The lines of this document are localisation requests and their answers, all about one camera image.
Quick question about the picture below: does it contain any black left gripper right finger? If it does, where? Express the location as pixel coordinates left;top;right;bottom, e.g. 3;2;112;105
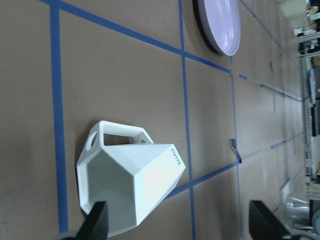
249;200;293;240

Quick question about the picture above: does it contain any white angular cup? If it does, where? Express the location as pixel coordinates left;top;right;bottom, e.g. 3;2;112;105
76;120;186;237

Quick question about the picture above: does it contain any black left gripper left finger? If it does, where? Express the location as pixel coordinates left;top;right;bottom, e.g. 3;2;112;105
75;201;109;240

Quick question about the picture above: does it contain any lavender plate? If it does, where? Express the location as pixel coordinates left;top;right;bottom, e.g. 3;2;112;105
192;0;241;56

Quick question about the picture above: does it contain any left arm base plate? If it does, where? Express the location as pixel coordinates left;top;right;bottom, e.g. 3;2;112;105
279;178;310;229

